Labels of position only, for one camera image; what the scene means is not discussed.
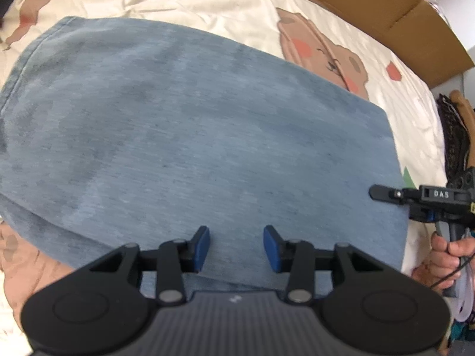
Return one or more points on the cream bear print blanket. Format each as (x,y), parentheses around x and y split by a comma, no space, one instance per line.
(241,7)

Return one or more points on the flattened cardboard sheet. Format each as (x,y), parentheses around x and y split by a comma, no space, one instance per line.
(408,18)

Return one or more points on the light blue denim pants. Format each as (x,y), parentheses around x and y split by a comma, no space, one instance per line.
(185,137)

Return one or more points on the dark patterned cloth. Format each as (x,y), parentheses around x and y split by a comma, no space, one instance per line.
(454,137)

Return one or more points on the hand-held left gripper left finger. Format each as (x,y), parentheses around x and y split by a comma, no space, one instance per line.
(201,250)

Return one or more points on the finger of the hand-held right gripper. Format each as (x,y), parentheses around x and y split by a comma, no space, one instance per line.
(389,194)

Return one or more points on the person's right hand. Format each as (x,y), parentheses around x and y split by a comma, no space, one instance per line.
(443,248)

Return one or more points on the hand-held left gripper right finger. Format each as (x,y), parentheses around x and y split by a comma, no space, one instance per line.
(272,252)

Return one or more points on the teal printed bag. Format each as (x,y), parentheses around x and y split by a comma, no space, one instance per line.
(464,330)

